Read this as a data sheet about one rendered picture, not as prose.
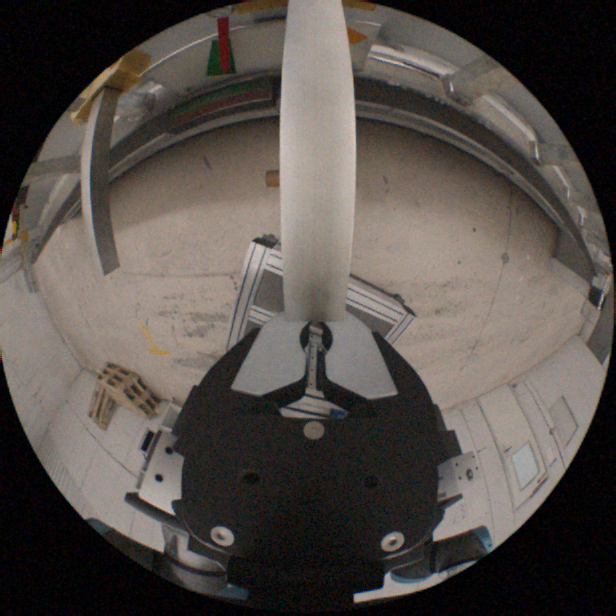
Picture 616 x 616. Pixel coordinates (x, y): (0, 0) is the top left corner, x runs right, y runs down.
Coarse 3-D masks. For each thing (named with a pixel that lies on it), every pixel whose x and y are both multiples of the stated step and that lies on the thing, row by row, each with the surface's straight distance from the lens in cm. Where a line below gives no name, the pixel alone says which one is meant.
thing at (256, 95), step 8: (232, 96) 31; (240, 96) 31; (248, 96) 30; (256, 96) 30; (264, 96) 29; (208, 104) 33; (216, 104) 32; (224, 104) 31; (232, 104) 30; (192, 112) 34; (200, 112) 33; (208, 112) 32; (176, 120) 35; (184, 120) 34; (168, 128) 36
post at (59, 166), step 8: (48, 160) 60; (56, 160) 60; (64, 160) 61; (72, 160) 61; (80, 160) 62; (32, 168) 59; (40, 168) 59; (48, 168) 59; (56, 168) 60; (64, 168) 60; (72, 168) 61; (80, 168) 61; (32, 176) 58; (40, 176) 59; (48, 176) 61; (24, 184) 60
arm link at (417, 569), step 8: (432, 544) 65; (424, 552) 64; (432, 552) 63; (424, 560) 63; (432, 560) 63; (400, 568) 65; (408, 568) 65; (416, 568) 64; (424, 568) 64; (432, 568) 64; (392, 576) 69; (400, 576) 67; (408, 576) 66; (416, 576) 66; (424, 576) 68
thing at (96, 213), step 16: (112, 96) 33; (96, 112) 32; (112, 112) 32; (96, 128) 30; (96, 144) 29; (96, 160) 28; (96, 176) 28; (96, 192) 27; (96, 208) 27; (96, 224) 26; (96, 240) 26; (112, 240) 27; (96, 256) 26; (112, 256) 27; (96, 272) 28
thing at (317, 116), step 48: (336, 0) 17; (288, 48) 12; (336, 48) 12; (288, 96) 9; (336, 96) 9; (288, 144) 8; (336, 144) 8; (288, 192) 8; (336, 192) 8; (288, 240) 8; (336, 240) 8; (288, 288) 9; (336, 288) 9
